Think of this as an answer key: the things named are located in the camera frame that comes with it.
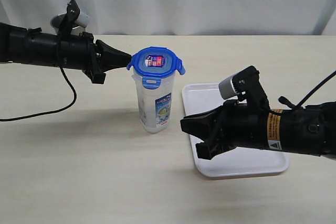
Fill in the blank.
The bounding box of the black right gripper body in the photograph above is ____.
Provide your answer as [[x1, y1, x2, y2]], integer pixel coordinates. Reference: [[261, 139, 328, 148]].
[[209, 100, 269, 153]]

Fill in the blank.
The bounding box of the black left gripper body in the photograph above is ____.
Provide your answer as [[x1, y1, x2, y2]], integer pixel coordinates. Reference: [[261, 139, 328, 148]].
[[59, 33, 106, 84]]

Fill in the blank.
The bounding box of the stainless steel cup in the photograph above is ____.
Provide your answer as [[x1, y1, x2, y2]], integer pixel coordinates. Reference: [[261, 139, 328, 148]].
[[49, 13, 81, 35]]

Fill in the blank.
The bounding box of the blue plastic container lid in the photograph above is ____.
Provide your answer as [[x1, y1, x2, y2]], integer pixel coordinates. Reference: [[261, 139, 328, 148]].
[[127, 46, 186, 90]]

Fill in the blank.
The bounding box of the clear plastic tall container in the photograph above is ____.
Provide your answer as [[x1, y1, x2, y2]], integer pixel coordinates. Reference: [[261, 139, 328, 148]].
[[132, 71, 175, 134]]

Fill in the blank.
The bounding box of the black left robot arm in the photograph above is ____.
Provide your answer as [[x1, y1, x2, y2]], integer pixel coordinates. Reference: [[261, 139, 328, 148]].
[[1, 23, 132, 84]]

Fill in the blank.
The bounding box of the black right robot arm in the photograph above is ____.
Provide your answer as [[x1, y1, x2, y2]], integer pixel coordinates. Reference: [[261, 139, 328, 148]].
[[180, 100, 335, 160]]

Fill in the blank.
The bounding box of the white rectangular plastic tray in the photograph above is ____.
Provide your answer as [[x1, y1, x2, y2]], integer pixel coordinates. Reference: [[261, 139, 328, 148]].
[[182, 83, 290, 179]]

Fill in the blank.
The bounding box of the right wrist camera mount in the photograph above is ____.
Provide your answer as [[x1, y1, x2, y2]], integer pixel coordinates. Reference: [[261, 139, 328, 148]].
[[218, 66, 270, 110]]

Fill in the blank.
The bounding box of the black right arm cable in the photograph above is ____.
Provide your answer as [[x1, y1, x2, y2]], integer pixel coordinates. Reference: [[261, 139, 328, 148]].
[[278, 69, 336, 111]]

